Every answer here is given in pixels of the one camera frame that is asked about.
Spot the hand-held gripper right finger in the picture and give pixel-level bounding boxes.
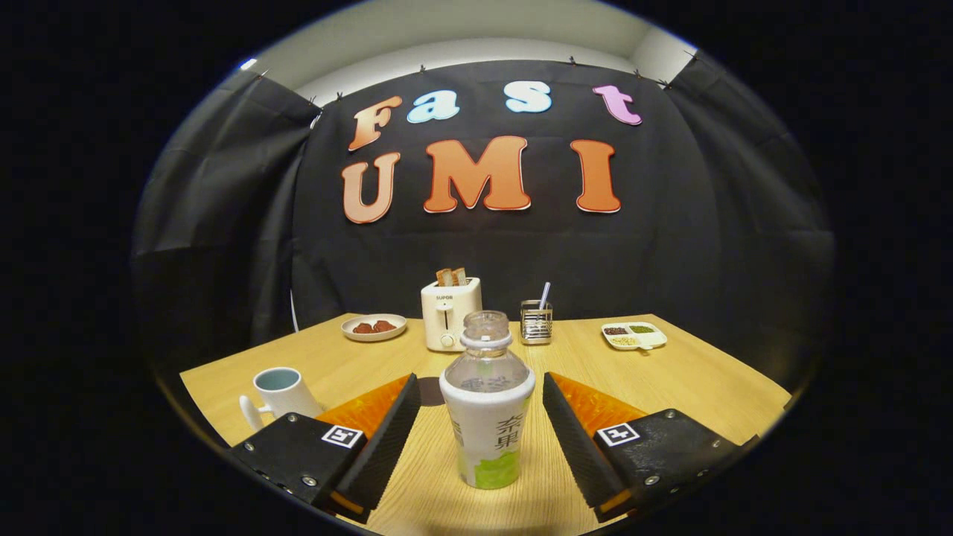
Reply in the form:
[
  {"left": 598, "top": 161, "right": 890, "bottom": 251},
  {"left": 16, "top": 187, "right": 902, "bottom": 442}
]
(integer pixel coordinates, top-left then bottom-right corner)
[{"left": 542, "top": 372, "right": 742, "bottom": 525}]

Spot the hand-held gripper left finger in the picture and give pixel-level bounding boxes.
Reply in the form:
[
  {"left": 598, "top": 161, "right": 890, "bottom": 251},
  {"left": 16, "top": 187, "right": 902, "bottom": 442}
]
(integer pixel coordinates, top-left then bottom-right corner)
[{"left": 227, "top": 374, "right": 422, "bottom": 525}]

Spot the clear juice bottle green label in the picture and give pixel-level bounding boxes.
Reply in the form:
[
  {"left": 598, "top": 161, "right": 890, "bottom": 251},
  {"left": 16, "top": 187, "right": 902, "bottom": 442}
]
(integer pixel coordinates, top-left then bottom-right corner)
[{"left": 439, "top": 310, "right": 536, "bottom": 490}]

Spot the white cup blue inside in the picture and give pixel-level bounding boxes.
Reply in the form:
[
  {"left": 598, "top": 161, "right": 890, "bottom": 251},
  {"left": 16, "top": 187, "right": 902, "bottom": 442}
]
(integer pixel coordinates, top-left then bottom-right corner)
[{"left": 239, "top": 367, "right": 325, "bottom": 433}]

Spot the white divided dish with beans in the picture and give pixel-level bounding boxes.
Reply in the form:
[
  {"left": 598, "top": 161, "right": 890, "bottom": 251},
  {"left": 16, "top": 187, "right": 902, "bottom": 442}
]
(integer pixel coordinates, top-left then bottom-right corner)
[{"left": 602, "top": 322, "right": 668, "bottom": 351}]

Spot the wooden table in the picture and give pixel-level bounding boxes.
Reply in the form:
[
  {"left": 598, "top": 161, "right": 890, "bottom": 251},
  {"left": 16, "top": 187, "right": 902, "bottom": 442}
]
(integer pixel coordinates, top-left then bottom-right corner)
[{"left": 180, "top": 313, "right": 791, "bottom": 536}]

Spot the cream toaster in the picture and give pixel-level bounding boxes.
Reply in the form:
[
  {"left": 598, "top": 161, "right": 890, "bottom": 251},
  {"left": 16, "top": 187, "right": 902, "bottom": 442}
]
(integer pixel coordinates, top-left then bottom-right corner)
[{"left": 421, "top": 278, "right": 483, "bottom": 353}]

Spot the black backdrop cloth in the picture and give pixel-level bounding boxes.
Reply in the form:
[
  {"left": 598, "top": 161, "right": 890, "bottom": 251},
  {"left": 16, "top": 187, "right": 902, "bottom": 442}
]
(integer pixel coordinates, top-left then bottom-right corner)
[{"left": 130, "top": 58, "right": 838, "bottom": 374}]

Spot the metal wire utensil holder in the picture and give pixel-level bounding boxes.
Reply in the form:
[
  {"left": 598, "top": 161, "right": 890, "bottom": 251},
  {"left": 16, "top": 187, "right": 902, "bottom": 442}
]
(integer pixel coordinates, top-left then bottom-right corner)
[{"left": 520, "top": 299, "right": 553, "bottom": 345}]

